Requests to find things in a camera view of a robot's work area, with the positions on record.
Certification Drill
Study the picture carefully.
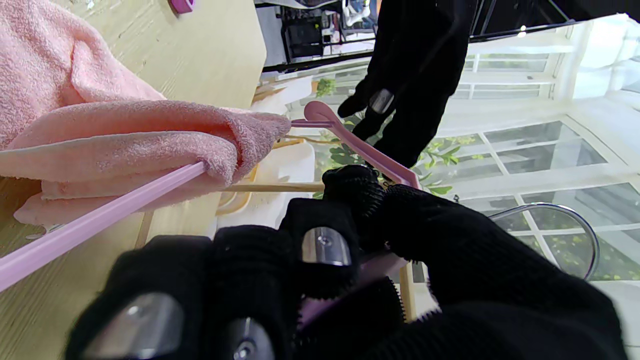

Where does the pink square towel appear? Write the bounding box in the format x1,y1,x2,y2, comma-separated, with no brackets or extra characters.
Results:
0,0,292,226

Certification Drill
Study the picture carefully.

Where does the printed garden backdrop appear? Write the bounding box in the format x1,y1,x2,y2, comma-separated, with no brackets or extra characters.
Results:
215,12,640,360

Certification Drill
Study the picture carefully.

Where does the pink plastic clothes hanger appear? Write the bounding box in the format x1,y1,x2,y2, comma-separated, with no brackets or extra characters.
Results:
0,100,601,326

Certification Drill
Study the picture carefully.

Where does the wooden hanging rack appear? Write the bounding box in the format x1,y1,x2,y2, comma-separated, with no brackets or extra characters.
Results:
135,182,418,321

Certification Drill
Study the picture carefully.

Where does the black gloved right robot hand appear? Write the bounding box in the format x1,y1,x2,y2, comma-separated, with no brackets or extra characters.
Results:
65,165,628,360

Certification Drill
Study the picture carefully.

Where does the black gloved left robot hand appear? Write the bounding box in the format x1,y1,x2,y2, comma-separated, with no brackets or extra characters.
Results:
337,0,478,168

